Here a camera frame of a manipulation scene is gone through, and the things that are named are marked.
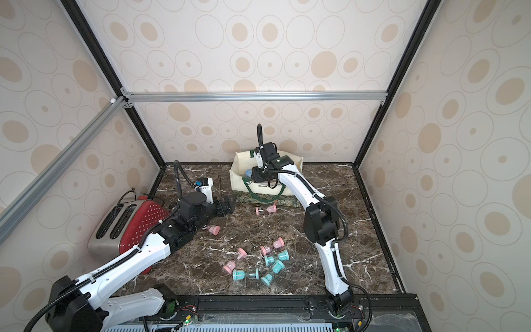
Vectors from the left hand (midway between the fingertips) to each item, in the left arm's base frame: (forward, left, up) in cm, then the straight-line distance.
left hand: (234, 196), depth 76 cm
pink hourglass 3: (-9, -17, -22) cm, 29 cm away
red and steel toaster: (-9, +43, -8) cm, 45 cm away
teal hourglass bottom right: (-19, -16, -22) cm, 33 cm away
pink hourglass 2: (-13, -2, -21) cm, 25 cm away
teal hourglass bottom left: (-22, -1, -21) cm, 30 cm away
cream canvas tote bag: (+21, +1, -11) cm, 23 cm away
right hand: (+19, -11, -9) cm, 24 cm away
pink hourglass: (-4, +11, -21) cm, 23 cm away
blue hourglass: (+21, -3, -10) cm, 23 cm away
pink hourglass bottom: (-19, +2, -21) cm, 28 cm away
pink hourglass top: (+8, -14, -21) cm, 27 cm away
